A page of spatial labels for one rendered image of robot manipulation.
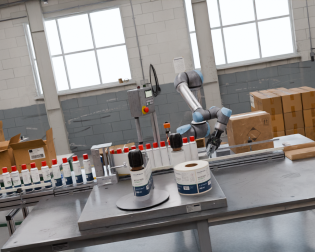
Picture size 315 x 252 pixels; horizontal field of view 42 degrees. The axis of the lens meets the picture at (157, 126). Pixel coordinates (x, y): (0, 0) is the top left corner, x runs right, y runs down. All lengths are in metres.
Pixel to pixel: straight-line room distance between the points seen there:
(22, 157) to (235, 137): 2.18
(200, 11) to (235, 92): 1.70
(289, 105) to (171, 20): 3.18
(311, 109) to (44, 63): 5.17
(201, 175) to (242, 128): 0.96
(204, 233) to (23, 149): 2.50
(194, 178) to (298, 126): 4.00
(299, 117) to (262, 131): 2.96
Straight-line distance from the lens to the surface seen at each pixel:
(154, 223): 2.19
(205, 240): 2.27
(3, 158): 4.48
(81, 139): 8.65
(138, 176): 2.31
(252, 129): 3.22
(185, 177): 2.33
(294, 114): 6.14
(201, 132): 3.25
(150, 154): 2.92
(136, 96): 2.88
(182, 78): 3.13
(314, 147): 3.26
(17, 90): 8.95
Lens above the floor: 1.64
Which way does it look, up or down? 9 degrees down
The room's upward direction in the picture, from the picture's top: 9 degrees counter-clockwise
